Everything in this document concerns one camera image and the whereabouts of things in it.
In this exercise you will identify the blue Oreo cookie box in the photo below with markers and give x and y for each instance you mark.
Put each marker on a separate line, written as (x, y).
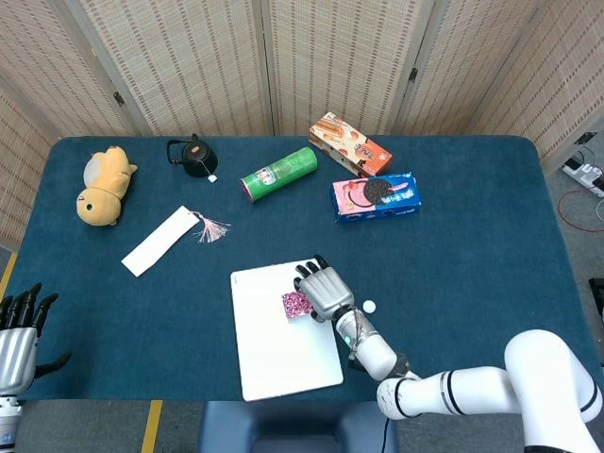
(375, 196)

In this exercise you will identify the black teapot with tag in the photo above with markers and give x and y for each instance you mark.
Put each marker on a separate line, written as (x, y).
(193, 158)

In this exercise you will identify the white rectangular board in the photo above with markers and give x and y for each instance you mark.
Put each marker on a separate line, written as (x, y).
(278, 344)

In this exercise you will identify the pink glitter square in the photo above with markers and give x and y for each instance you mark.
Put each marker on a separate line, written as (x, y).
(295, 307)

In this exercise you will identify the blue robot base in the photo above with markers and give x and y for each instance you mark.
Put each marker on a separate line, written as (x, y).
(292, 427)

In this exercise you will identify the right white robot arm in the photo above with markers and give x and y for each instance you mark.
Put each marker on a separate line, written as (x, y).
(472, 382)

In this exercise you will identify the woven folding screen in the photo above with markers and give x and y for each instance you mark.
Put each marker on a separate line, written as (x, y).
(302, 66)

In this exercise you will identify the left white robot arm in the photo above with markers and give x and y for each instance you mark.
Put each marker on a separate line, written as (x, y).
(7, 420)

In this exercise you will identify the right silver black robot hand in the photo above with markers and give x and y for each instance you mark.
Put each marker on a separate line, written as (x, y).
(325, 292)

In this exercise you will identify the green cylindrical chips can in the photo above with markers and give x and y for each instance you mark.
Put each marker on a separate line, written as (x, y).
(278, 174)

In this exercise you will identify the yellow plush duck toy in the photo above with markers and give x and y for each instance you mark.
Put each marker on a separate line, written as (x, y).
(101, 189)

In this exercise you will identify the white round magnet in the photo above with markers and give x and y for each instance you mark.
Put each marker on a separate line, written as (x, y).
(369, 307)

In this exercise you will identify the orange biscuit box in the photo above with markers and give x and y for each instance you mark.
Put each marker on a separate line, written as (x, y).
(349, 148)

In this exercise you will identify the blue table cloth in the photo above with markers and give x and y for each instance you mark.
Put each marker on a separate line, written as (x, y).
(448, 283)

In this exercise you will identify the white power strip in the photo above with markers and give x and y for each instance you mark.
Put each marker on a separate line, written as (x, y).
(585, 171)

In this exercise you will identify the white bookmark with pink tassel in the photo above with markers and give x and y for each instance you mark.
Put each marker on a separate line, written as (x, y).
(160, 240)

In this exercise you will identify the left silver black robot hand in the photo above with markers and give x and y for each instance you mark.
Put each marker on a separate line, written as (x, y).
(19, 335)

